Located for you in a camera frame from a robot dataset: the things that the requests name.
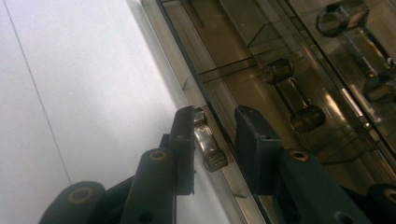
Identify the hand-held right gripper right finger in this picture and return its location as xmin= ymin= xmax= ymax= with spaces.
xmin=233 ymin=105 xmax=284 ymax=196

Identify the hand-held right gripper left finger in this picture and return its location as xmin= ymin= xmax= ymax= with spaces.
xmin=160 ymin=105 xmax=196 ymax=196

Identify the brown transparent drawer box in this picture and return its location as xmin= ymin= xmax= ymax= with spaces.
xmin=139 ymin=0 xmax=396 ymax=224

